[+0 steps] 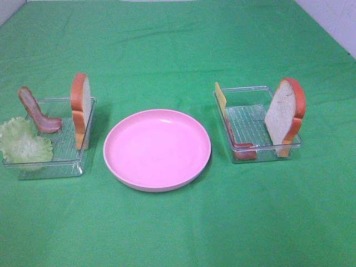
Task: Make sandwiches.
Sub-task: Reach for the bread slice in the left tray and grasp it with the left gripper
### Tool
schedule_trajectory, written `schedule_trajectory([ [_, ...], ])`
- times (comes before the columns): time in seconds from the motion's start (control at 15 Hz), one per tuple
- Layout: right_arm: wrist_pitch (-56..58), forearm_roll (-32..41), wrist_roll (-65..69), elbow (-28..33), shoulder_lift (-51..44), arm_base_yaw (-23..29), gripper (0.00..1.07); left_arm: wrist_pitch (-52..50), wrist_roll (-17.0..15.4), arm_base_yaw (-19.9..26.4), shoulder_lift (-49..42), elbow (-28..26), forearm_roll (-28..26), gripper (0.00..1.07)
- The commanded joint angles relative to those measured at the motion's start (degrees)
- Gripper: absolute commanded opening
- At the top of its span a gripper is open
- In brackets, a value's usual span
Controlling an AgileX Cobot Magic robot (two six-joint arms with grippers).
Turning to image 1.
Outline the green table cloth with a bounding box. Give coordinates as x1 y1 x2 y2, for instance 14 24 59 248
1 1 355 266

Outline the pink round plate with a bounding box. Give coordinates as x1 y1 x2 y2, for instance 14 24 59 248
103 109 211 192

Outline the bacon strip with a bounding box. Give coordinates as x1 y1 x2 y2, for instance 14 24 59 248
18 86 62 134
224 110 257 160

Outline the clear plastic tray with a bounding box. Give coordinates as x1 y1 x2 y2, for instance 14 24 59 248
1 97 95 180
214 86 302 164

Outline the yellow cheese slice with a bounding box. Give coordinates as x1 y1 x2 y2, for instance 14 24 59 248
215 82 227 119

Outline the bread slice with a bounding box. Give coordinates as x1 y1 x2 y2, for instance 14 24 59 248
264 78 306 146
70 73 91 150

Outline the green lettuce leaf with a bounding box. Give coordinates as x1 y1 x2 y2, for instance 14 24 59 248
1 117 53 164

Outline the right clear plastic tray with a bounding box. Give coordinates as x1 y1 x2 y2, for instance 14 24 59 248
214 86 302 164

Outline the left clear plastic tray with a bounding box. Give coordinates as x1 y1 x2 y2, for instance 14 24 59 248
1 97 95 180

